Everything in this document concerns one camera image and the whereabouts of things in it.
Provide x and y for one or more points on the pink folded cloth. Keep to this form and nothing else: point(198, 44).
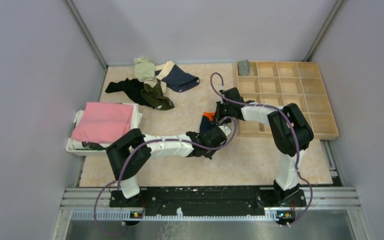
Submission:
point(103, 123)

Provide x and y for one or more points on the navy underwear cream waistband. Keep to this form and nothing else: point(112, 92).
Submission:
point(175, 78)

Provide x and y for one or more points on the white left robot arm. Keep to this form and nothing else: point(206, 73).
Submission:
point(129, 153)

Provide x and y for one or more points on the white perforated plastic basket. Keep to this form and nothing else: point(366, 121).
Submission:
point(77, 148)

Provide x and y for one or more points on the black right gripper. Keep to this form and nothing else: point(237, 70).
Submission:
point(218, 116)

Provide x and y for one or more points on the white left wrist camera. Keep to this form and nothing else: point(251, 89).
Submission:
point(225, 129)

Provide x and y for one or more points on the white folded cloth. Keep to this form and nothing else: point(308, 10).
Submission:
point(137, 116)

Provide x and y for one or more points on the navy orange underwear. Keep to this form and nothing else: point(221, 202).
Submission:
point(207, 123)

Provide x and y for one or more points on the grey underwear white waistband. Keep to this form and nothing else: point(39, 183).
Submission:
point(243, 67)

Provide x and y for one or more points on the aluminium frame rail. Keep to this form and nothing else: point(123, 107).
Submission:
point(93, 204)

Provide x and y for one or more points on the light green underwear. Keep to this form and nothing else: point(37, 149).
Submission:
point(144, 69)

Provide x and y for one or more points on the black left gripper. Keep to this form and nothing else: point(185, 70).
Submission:
point(209, 155)

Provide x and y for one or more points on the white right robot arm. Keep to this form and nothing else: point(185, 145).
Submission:
point(289, 128)

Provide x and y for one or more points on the wooden compartment tray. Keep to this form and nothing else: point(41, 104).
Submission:
point(279, 83)

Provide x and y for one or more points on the dark green underwear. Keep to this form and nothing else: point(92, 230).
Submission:
point(154, 96)

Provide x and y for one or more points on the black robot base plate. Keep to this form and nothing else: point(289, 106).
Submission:
point(206, 201)

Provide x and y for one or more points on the black underwear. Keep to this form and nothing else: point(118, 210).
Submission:
point(132, 88)

